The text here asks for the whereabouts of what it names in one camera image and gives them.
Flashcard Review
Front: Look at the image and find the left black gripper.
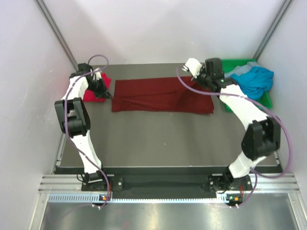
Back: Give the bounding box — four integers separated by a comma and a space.
86, 77, 112, 99

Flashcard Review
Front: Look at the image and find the dark maroon t-shirt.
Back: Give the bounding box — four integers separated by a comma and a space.
111, 77, 214, 114

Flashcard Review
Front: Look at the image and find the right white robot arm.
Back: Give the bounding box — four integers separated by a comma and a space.
185, 58, 281, 191

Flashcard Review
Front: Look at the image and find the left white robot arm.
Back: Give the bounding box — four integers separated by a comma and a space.
54, 63, 112, 193

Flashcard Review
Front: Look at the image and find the folded bright red t-shirt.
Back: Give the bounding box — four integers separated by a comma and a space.
83, 72, 112, 103

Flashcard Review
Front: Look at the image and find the grey t-shirt in bin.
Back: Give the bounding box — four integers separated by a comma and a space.
224, 61, 260, 78

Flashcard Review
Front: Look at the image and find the blue t-shirt in bin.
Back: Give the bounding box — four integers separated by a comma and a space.
230, 67, 274, 100

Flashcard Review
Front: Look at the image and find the green plastic bin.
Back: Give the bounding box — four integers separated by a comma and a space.
222, 59, 272, 109

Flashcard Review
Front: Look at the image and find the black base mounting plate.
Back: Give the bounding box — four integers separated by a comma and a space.
81, 174, 252, 192

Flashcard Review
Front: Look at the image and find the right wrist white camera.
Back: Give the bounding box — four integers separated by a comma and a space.
182, 58, 203, 79

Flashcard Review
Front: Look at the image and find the wrist white camera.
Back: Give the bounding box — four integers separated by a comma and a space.
182, 58, 203, 79
93, 68, 102, 81

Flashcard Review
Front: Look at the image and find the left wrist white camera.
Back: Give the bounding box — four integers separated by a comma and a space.
93, 68, 102, 81

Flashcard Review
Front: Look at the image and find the right aluminium corner post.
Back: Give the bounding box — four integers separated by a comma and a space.
253, 0, 294, 60

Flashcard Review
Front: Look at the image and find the aluminium corner post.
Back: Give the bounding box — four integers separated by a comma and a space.
253, 0, 294, 60
34, 0, 78, 70

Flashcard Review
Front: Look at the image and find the grey slotted cable duct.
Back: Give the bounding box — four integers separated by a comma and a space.
48, 193, 239, 204

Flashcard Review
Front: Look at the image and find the left aluminium corner post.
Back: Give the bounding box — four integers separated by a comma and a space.
34, 0, 78, 70

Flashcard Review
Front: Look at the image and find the aluminium front rail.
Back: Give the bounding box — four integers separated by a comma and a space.
38, 174, 299, 193

